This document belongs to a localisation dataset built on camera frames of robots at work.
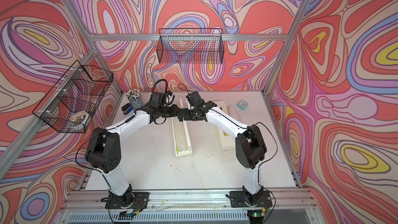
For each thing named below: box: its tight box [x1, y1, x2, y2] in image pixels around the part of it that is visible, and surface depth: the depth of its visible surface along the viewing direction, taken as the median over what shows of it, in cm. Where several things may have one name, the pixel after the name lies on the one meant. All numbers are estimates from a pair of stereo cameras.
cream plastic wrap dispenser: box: [171, 98, 193, 160], surface depth 88 cm
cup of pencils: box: [125, 88, 145, 110], surface depth 97 cm
